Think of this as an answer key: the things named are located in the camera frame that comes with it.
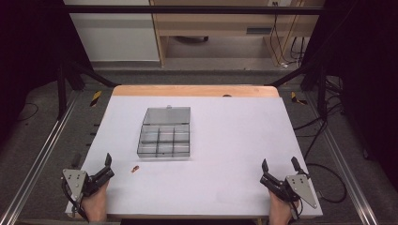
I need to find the light wooden desk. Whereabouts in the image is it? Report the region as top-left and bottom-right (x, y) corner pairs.
(149, 0), (323, 68)

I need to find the yellow cable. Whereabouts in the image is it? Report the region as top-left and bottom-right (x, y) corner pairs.
(269, 0), (307, 68)

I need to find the person's right hand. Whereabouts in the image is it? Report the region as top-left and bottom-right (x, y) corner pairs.
(268, 189), (299, 225)

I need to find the black floor cable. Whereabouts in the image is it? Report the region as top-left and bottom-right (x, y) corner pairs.
(293, 101), (345, 161)
(17, 102), (40, 124)

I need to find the person's left hand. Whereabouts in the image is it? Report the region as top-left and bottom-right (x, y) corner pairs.
(80, 182), (111, 223)

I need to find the left yellow clamp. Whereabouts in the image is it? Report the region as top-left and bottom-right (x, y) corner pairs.
(89, 90), (103, 108)

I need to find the right yellow clamp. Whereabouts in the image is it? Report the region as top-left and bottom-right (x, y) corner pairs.
(290, 91), (308, 106)

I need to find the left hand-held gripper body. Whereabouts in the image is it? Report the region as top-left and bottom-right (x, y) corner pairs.
(61, 166), (115, 202)

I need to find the yellow clamp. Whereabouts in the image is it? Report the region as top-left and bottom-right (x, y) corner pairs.
(290, 91), (308, 106)
(89, 90), (103, 108)

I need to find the black curtain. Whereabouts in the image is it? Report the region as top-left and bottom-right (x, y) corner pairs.
(299, 0), (398, 191)
(0, 0), (95, 148)

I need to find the white table sheet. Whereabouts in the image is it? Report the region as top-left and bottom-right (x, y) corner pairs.
(65, 95), (324, 218)

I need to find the clear plastic compartment box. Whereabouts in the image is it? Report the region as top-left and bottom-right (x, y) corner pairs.
(136, 105), (191, 159)

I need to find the black metal frame bar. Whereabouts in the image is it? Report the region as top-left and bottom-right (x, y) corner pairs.
(62, 4), (327, 16)

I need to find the aluminium floor rail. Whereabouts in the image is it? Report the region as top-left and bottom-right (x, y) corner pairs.
(0, 89), (82, 225)
(303, 91), (380, 225)

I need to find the white cabinet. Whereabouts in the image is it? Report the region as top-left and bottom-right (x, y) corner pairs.
(63, 0), (161, 63)

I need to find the black metal stand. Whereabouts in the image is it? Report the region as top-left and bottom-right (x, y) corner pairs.
(268, 60), (329, 118)
(55, 57), (118, 121)

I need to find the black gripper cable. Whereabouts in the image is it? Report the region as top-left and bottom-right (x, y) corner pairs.
(304, 162), (348, 204)
(61, 177), (90, 221)

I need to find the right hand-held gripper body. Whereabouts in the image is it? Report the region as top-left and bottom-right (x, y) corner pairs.
(259, 172), (318, 210)

